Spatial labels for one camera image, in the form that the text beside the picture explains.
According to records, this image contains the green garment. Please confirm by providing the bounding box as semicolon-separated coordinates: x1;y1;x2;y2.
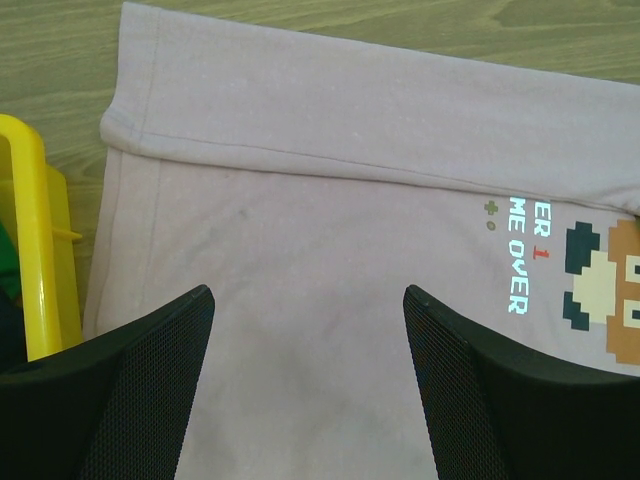
0;226;21;300

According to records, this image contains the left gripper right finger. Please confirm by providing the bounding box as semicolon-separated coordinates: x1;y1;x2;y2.
403;285;639;479

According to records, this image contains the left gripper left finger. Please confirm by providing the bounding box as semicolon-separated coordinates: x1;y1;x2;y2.
1;285;215;479

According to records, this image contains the yellow plastic bin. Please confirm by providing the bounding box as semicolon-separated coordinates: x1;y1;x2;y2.
1;114;83;361

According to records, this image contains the black t-shirt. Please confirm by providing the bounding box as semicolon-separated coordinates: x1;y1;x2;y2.
0;291;27;371

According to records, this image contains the pink printed t-shirt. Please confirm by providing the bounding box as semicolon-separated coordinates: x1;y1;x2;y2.
84;3;639;479

